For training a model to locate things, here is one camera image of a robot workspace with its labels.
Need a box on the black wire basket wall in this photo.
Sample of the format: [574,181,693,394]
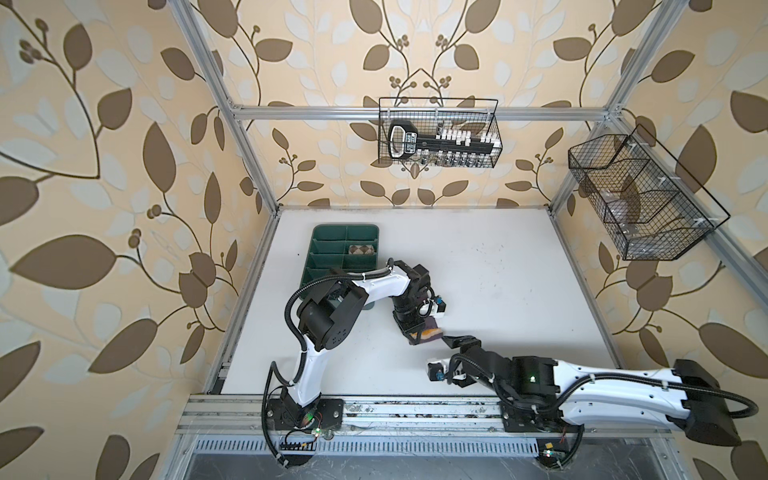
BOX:
[377,96,503,169]
[568,124,731,261]

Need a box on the black wire basket right wall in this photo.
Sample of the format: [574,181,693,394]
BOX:
[568,124,731,261]

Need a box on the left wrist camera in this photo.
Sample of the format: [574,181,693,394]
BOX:
[430,296,447,318]

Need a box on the green divided organizer tray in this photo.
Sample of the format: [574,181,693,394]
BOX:
[300,223,379,287]

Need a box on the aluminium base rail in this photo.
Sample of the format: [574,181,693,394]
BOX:
[173,394,679,460]

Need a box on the brown argyle sock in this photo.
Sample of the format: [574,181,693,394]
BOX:
[348,244,376,255]

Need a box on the purple sock orange cuff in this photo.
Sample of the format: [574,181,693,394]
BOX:
[408,325,443,345]

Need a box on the black tool set in basket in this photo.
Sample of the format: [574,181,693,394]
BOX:
[380,120,503,168]

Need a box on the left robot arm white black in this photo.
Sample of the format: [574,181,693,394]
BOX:
[260,259,447,468]

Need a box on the black wire basket back wall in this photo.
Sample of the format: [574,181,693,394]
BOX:
[377,96,503,169]

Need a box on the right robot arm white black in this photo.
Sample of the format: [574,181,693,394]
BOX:
[427,336,759,447]

